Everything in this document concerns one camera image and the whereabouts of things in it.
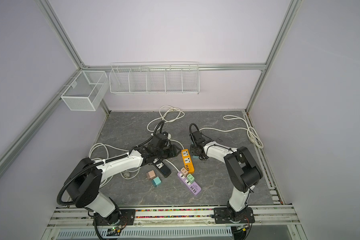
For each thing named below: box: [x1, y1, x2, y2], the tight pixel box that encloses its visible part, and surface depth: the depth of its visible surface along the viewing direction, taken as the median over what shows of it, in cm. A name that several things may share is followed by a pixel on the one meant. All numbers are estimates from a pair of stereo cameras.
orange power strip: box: [181, 148, 195, 174], surface depth 93 cm
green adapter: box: [187, 173, 195, 184], surface depth 82 cm
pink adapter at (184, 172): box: [180, 167, 188, 178], surface depth 84 cm
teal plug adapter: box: [152, 176, 162, 187], surface depth 85 cm
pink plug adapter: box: [146, 170, 156, 180], surface depth 88 cm
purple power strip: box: [177, 171, 202, 195], surface depth 82 cm
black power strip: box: [152, 157, 171, 178], surface depth 90 cm
